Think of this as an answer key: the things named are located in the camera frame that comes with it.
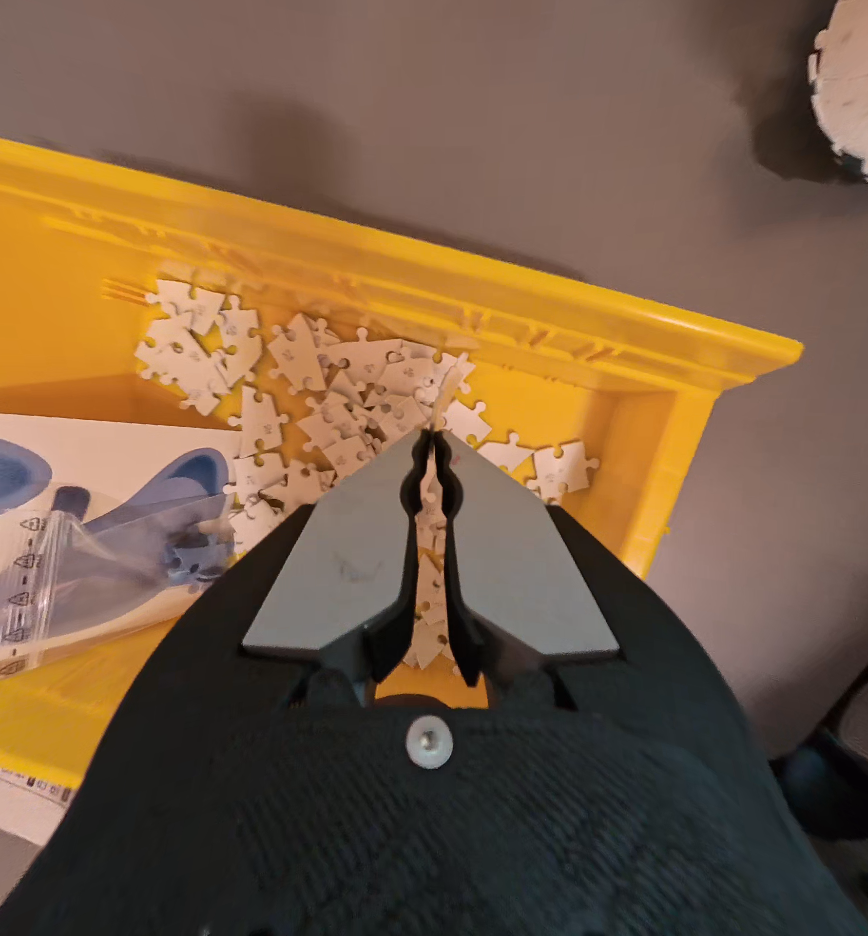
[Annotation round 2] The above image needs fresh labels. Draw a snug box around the single white puzzle piece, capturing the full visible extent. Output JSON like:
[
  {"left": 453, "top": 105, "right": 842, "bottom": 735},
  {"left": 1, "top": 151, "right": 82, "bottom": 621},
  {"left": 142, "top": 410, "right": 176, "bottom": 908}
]
[{"left": 430, "top": 364, "right": 463, "bottom": 440}]

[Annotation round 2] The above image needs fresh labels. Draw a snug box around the white paper sheet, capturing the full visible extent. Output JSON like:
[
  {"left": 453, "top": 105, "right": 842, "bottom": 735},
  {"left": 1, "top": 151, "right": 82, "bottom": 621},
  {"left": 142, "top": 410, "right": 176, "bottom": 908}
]
[{"left": 0, "top": 409, "right": 248, "bottom": 688}]

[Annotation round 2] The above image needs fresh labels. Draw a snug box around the white flat carton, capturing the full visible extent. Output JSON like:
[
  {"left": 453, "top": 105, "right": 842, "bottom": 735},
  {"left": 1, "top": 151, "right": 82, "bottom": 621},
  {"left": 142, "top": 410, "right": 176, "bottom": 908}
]
[{"left": 0, "top": 757, "right": 78, "bottom": 848}]

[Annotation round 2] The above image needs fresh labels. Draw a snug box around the clear bag of blue parts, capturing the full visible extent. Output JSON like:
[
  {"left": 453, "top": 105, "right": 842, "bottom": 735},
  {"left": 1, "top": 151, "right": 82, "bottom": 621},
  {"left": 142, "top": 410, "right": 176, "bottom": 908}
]
[{"left": 0, "top": 449, "right": 239, "bottom": 677}]

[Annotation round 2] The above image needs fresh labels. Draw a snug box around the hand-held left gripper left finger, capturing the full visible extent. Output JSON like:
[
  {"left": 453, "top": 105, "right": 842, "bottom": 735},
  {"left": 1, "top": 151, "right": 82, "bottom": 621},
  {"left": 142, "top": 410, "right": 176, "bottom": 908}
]
[{"left": 241, "top": 429, "right": 435, "bottom": 684}]

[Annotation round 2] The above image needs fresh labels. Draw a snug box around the pile of puzzle pieces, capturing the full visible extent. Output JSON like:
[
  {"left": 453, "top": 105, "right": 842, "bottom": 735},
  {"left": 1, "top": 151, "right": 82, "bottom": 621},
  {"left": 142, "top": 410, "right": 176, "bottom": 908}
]
[{"left": 134, "top": 278, "right": 601, "bottom": 670}]

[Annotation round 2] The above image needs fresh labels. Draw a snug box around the assembled curved puzzle section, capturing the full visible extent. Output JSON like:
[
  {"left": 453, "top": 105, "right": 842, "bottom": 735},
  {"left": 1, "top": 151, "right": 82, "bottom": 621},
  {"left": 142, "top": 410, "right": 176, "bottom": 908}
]
[{"left": 807, "top": 0, "right": 868, "bottom": 236}]

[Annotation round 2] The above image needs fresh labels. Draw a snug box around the yellow plastic bin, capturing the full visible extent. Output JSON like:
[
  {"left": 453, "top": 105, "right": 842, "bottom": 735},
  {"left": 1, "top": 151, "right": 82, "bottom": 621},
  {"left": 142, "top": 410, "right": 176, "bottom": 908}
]
[{"left": 0, "top": 130, "right": 805, "bottom": 791}]

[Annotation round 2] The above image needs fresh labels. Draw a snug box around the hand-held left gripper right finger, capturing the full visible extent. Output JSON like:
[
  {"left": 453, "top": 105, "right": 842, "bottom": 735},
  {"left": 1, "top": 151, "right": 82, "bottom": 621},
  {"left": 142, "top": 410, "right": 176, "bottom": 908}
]
[{"left": 434, "top": 429, "right": 621, "bottom": 688}]

